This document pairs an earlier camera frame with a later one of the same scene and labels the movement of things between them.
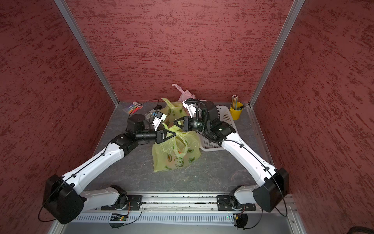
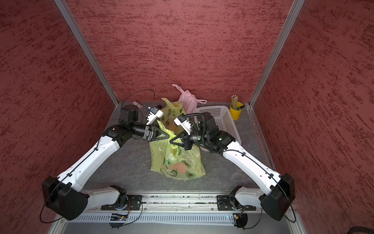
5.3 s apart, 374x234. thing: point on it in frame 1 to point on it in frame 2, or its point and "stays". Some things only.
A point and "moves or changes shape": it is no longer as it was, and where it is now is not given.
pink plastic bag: x=185 y=95 stays
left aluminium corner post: x=70 y=21 stays
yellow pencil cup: x=236 y=113 stays
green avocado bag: x=181 y=149 moves or changes shape
